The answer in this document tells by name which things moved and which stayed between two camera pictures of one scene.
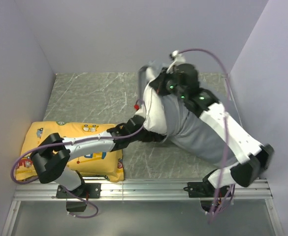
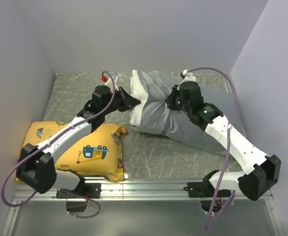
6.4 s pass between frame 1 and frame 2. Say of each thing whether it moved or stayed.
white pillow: moved
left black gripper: moved
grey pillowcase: moved
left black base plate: stayed
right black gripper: moved
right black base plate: stayed
